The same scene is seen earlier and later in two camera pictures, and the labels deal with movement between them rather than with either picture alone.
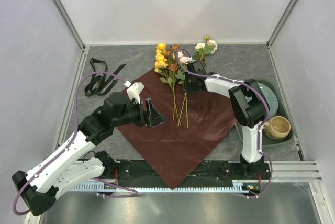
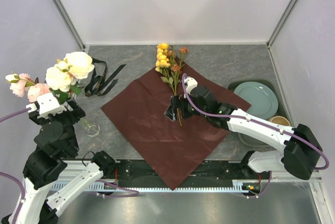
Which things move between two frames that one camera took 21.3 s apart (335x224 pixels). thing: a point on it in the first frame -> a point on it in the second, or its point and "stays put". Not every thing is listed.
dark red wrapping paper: (194, 122) stays put
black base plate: (141, 170) stays put
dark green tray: (266, 139) stays put
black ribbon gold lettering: (99, 85) stays put
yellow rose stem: (161, 64) stays put
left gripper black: (154, 118) -> (77, 113)
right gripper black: (187, 87) -> (177, 101)
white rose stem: (202, 49) -> (62, 78)
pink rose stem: (181, 75) -> (20, 83)
